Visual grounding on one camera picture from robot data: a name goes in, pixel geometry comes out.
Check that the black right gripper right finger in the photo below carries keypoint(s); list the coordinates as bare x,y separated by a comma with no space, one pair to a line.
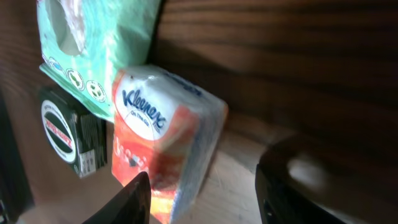
306,180

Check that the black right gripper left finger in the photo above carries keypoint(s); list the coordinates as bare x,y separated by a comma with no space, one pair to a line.
130,206

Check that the orange tissue pack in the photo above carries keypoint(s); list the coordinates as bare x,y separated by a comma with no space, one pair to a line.
168,128

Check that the green Zam-Buk box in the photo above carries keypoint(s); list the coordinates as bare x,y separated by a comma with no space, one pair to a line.
76,135

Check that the teal wet wipes pack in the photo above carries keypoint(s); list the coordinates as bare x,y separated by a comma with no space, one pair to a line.
85,43

